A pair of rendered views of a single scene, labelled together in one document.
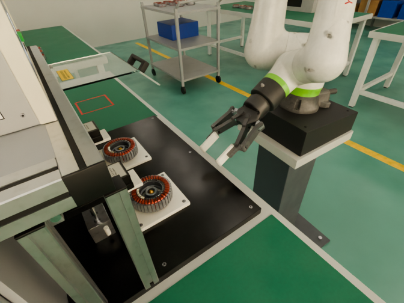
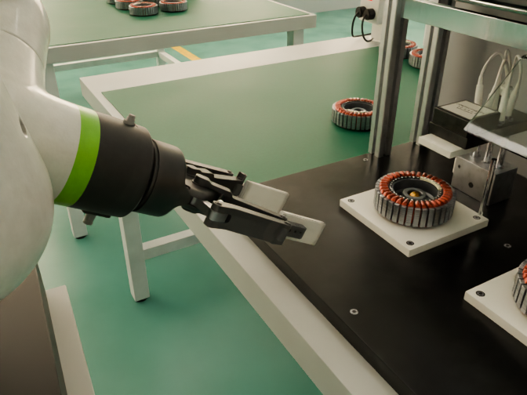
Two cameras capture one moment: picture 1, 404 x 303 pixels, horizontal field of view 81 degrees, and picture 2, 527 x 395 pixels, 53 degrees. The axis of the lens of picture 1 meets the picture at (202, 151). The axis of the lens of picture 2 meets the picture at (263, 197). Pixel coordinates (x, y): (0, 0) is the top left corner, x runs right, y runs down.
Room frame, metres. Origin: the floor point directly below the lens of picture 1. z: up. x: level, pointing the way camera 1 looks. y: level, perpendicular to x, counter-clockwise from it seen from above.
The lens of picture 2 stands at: (1.11, -0.03, 1.19)
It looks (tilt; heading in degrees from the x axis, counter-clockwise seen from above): 30 degrees down; 183
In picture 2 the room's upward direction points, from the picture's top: straight up
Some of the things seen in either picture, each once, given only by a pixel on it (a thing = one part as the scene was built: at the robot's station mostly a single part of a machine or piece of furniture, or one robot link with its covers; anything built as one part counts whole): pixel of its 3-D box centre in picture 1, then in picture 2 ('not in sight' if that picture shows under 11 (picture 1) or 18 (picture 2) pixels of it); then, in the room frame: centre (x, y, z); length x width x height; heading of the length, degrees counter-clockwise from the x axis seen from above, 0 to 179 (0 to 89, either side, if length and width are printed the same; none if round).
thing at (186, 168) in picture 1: (132, 180); (482, 262); (0.53, 0.22, 0.76); 0.64 x 0.47 x 0.02; 33
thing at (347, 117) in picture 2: not in sight; (357, 114); (0.03, 0.10, 0.77); 0.11 x 0.11 x 0.04
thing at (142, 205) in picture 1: (151, 192); (413, 197); (0.44, 0.14, 0.80); 0.11 x 0.11 x 0.04
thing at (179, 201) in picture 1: (153, 199); (411, 211); (0.44, 0.14, 0.78); 0.15 x 0.15 x 0.01; 33
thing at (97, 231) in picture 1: (98, 220); (483, 176); (0.36, 0.26, 0.80); 0.08 x 0.05 x 0.06; 33
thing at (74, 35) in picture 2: not in sight; (124, 67); (-1.56, -0.92, 0.38); 1.85 x 1.10 x 0.75; 33
